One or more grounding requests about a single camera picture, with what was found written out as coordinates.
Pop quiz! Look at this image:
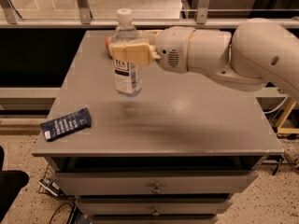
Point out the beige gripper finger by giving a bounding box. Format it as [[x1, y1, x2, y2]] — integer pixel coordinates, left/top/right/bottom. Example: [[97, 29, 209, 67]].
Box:
[[111, 43, 153, 66], [138, 30, 162, 43]]

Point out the left metal railing post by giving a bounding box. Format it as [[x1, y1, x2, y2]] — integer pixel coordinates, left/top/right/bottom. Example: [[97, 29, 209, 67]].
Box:
[[0, 0, 21, 24]]

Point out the top drawer brass knob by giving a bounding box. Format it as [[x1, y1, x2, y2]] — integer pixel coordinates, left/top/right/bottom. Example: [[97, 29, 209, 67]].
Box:
[[151, 184, 162, 194]]

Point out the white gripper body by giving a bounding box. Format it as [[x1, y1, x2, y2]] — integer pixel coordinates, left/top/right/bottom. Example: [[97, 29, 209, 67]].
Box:
[[155, 26, 195, 74]]

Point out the black chair edge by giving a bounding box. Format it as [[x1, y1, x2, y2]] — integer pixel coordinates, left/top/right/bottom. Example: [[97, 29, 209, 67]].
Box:
[[0, 147, 29, 222]]

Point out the metal railing post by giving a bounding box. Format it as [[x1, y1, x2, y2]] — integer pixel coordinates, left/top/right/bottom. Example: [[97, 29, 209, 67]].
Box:
[[0, 0, 21, 24], [196, 0, 210, 24], [77, 0, 93, 24]]

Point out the drawer brass knob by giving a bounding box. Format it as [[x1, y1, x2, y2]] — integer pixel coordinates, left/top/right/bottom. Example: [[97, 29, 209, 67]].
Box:
[[151, 207, 160, 217], [151, 184, 162, 194]]

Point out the yellow metal frame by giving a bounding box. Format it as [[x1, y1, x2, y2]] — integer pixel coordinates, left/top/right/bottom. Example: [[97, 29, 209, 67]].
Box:
[[274, 99, 299, 134]]

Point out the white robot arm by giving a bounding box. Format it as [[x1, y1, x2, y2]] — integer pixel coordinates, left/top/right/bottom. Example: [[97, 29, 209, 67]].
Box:
[[107, 19, 299, 101]]

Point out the grey drawer cabinet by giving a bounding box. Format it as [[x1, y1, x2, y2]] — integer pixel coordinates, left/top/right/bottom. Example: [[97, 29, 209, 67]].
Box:
[[33, 31, 283, 224]]

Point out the middle metal railing post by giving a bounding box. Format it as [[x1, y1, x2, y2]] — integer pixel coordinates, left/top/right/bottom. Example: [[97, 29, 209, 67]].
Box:
[[77, 0, 93, 24]]

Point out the clear plastic water bottle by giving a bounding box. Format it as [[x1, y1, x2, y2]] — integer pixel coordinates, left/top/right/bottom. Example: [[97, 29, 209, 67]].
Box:
[[111, 8, 142, 97]]

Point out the red apple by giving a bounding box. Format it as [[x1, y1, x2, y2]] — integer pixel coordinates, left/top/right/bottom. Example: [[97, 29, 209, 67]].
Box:
[[106, 36, 113, 58]]

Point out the black floor cable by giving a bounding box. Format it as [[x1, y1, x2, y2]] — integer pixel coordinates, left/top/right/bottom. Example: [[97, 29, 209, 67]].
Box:
[[48, 202, 78, 224]]

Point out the small device on floor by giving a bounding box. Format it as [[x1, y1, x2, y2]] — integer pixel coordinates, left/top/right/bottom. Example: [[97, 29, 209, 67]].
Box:
[[38, 178, 61, 197]]

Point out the right metal railing post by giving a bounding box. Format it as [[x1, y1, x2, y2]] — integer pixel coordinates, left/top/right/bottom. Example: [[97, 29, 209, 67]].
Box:
[[196, 0, 210, 24]]

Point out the dark blue snack packet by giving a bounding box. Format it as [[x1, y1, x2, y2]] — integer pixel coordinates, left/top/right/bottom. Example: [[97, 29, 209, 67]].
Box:
[[40, 108, 92, 142]]

